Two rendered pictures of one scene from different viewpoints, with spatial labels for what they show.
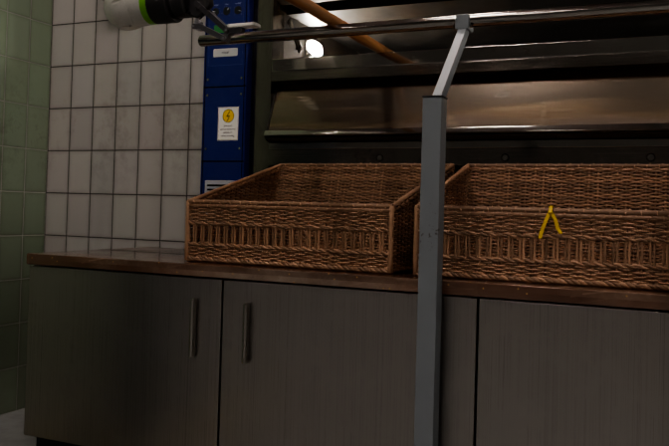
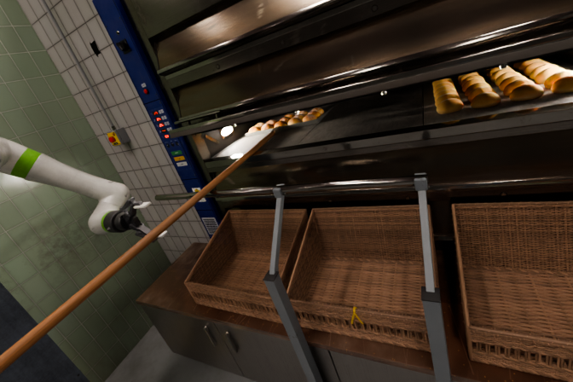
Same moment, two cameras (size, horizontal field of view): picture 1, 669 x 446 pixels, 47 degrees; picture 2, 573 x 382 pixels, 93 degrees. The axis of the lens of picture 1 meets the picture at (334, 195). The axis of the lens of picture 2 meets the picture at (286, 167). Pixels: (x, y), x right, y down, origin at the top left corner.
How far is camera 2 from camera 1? 1.29 m
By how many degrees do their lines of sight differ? 23
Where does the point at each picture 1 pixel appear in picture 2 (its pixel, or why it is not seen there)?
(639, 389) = not seen: outside the picture
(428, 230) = (292, 334)
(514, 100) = (327, 173)
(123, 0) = (95, 228)
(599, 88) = (371, 163)
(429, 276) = (299, 351)
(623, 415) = not seen: outside the picture
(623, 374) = not seen: outside the picture
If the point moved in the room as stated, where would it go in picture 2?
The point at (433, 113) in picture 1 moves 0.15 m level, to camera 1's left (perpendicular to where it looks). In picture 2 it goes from (272, 288) to (231, 298)
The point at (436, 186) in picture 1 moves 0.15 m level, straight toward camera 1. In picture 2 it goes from (287, 319) to (281, 364)
